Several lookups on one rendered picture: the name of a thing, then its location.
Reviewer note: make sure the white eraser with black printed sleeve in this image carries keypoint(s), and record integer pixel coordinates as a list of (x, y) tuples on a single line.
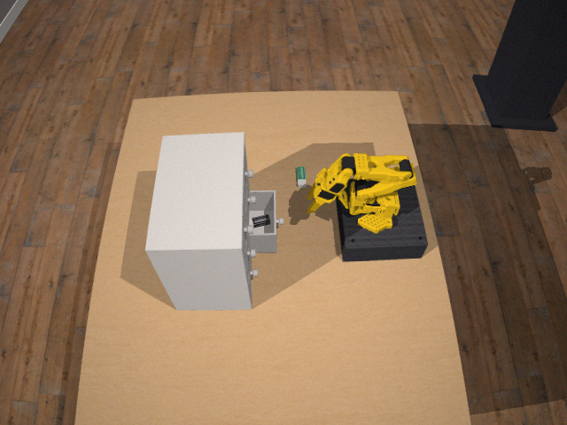
[(260, 221)]

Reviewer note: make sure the white chest of drawers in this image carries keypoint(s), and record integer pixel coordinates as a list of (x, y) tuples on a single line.
[(194, 238)]

